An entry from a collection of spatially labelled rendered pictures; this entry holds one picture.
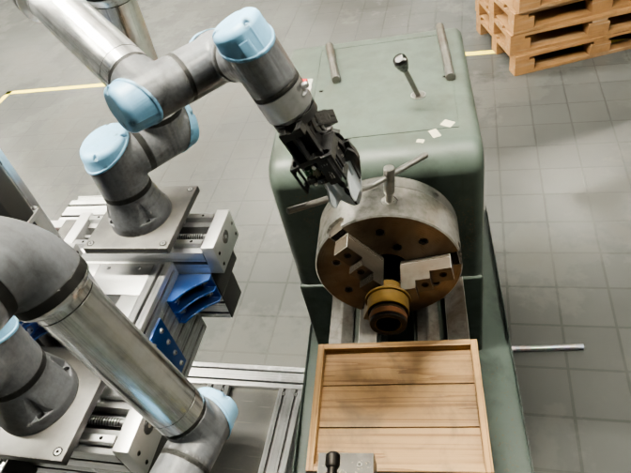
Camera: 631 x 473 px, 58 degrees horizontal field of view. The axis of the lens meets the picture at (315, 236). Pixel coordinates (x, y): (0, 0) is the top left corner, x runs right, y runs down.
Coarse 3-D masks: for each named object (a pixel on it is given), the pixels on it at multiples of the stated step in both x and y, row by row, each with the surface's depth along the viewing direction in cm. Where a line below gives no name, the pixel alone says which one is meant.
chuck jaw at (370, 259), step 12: (336, 228) 119; (336, 240) 119; (348, 240) 116; (336, 252) 116; (348, 252) 116; (360, 252) 116; (372, 252) 120; (348, 264) 118; (360, 264) 116; (372, 264) 117; (360, 276) 117; (372, 276) 115; (372, 288) 117
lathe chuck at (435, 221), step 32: (416, 192) 119; (320, 224) 128; (352, 224) 116; (384, 224) 115; (416, 224) 114; (448, 224) 118; (320, 256) 123; (384, 256) 133; (416, 256) 120; (352, 288) 131; (448, 288) 127
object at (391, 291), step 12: (384, 288) 115; (396, 288) 114; (372, 300) 115; (384, 300) 113; (396, 300) 113; (408, 300) 117; (372, 312) 114; (384, 312) 112; (396, 312) 112; (408, 312) 115; (372, 324) 114; (384, 324) 118; (396, 324) 117
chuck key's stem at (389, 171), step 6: (384, 168) 110; (390, 168) 110; (384, 174) 110; (390, 174) 110; (390, 180) 111; (384, 186) 113; (390, 186) 112; (384, 192) 114; (390, 192) 113; (390, 198) 115
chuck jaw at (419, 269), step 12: (456, 252) 119; (408, 264) 120; (420, 264) 119; (432, 264) 118; (444, 264) 117; (408, 276) 118; (420, 276) 117; (432, 276) 118; (444, 276) 118; (408, 288) 116; (420, 288) 118; (432, 288) 118
